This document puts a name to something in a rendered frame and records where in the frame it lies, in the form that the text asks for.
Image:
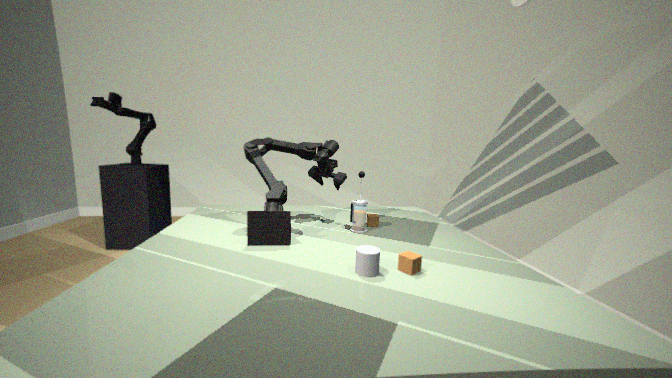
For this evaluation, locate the orange-brown cube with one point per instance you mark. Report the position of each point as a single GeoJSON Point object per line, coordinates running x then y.
{"type": "Point", "coordinates": [410, 262]}
{"type": "Point", "coordinates": [372, 220]}

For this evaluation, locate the coffee press with black knob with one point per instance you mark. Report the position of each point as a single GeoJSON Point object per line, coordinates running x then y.
{"type": "Point", "coordinates": [358, 215]}

